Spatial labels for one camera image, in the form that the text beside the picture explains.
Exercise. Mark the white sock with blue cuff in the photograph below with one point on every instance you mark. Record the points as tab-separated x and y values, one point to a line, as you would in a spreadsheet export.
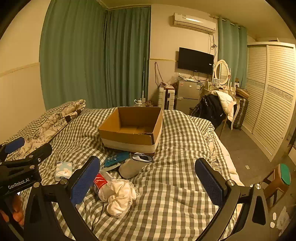
130	168

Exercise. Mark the white cloth bundle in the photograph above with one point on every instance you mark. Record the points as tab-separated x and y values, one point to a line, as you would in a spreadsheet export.
118	194

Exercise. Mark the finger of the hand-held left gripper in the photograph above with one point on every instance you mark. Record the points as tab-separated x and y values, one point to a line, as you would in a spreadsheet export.
13	143
39	153

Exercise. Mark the wide green curtain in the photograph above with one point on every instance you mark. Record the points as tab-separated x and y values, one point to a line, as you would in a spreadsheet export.
69	58

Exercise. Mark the large clear water jug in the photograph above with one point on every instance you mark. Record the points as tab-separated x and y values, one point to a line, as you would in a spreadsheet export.
138	101

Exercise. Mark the brown suitcase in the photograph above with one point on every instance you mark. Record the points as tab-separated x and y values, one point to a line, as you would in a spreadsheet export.
241	111

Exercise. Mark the black wall television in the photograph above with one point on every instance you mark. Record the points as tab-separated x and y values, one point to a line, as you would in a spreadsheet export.
195	60

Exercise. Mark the floral bed sheet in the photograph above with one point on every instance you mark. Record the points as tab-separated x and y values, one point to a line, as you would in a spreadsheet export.
219	148

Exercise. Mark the grey checked blanket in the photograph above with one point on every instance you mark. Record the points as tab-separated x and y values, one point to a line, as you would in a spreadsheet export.
175	162

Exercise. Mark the patterned shopping bag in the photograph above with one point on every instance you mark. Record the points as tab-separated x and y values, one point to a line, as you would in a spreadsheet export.
150	103

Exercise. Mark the white padded jacket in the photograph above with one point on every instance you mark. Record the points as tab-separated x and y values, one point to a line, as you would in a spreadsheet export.
225	98

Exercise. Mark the white suitcase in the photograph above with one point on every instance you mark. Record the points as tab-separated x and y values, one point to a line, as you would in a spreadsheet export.
167	98

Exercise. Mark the chair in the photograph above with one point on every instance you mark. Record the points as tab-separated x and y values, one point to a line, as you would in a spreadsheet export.
234	120

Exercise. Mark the white dressing table with mirror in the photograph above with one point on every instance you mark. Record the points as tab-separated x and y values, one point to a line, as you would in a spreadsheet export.
223	71

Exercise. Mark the clear plastic bag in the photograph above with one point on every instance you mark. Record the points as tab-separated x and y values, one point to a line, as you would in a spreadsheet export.
175	80

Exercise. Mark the brown cardboard box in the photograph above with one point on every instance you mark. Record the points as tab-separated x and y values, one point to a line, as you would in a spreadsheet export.
129	141

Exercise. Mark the person's left hand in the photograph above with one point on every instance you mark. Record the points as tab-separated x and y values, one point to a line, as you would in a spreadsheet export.
17	208

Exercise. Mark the narrow green curtain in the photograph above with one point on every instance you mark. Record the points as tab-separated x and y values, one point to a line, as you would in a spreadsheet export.
227	41

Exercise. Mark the black jacket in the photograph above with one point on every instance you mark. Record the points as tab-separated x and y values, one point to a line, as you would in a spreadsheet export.
211	109

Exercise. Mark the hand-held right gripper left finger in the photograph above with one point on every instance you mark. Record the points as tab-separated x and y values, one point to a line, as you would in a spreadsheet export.
85	178

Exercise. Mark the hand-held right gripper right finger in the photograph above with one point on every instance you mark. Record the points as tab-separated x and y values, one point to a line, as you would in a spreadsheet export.
209	180

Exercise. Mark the silver fridge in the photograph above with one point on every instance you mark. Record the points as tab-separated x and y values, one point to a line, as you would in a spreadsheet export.
187	92

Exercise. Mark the white louvred wardrobe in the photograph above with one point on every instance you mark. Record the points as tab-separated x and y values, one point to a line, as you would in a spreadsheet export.
270	92

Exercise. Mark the white air conditioner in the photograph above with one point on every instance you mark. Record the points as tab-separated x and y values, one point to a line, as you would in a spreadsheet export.
192	22

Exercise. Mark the flat brown cardboard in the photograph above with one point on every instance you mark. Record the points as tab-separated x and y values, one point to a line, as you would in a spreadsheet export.
242	92

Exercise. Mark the plastic bottle with red label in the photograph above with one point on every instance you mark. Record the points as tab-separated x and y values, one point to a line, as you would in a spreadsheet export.
100	180

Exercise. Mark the white pole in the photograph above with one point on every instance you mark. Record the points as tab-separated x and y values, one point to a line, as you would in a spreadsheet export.
143	81

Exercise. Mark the wooden stool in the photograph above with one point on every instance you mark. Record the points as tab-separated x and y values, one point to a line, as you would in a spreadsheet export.
276	183

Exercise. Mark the small tissue pack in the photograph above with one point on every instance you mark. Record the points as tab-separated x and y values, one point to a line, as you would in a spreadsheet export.
63	170

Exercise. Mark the patterned pillow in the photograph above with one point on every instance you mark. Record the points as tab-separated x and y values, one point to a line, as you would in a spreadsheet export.
50	122

